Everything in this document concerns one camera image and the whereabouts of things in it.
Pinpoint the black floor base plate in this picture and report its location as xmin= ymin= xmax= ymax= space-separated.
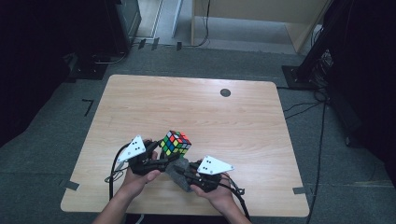
xmin=65 ymin=51 xmax=109 ymax=81

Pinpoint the hand-held gripper cable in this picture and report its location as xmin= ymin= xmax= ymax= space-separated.
xmin=219 ymin=176 xmax=251 ymax=222
xmin=104 ymin=142 xmax=132 ymax=201

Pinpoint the person's right hand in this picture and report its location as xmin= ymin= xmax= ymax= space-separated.
xmin=189 ymin=172 xmax=240 ymax=217

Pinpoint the pair of black floor cables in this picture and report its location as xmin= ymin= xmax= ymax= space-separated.
xmin=283 ymin=101 xmax=325 ymax=120

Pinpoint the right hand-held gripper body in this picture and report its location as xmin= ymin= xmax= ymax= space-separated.
xmin=186 ymin=155 xmax=235 ymax=193

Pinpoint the black metal stand with base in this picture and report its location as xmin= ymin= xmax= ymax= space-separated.
xmin=281 ymin=0 xmax=345 ymax=91

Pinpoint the dark curtain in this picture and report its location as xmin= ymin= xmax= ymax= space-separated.
xmin=0 ymin=0 xmax=118 ymax=148
xmin=323 ymin=0 xmax=396 ymax=188

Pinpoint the light wooden cabinet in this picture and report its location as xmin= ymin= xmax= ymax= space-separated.
xmin=191 ymin=0 xmax=332 ymax=54

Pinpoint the left hand-held gripper cable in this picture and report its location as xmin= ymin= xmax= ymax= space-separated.
xmin=104 ymin=142 xmax=132 ymax=201

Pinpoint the multicoloured puzzle cube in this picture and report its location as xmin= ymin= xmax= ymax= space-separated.
xmin=159 ymin=130 xmax=192 ymax=158

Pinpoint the thin black hanging cable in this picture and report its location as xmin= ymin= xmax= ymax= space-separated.
xmin=182 ymin=0 xmax=212 ymax=49

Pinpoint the grey knitted cloth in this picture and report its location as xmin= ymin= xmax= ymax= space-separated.
xmin=164 ymin=157 xmax=196 ymax=193

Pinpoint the long black floor cable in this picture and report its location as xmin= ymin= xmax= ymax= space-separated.
xmin=305 ymin=101 xmax=328 ymax=224

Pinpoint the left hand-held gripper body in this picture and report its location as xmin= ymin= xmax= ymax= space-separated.
xmin=116 ymin=134 xmax=166 ymax=177

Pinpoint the person's left hand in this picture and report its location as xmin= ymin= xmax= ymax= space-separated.
xmin=119 ymin=138 xmax=162 ymax=201

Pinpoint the right hand-held gripper cable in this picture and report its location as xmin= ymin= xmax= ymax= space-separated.
xmin=219 ymin=176 xmax=251 ymax=222

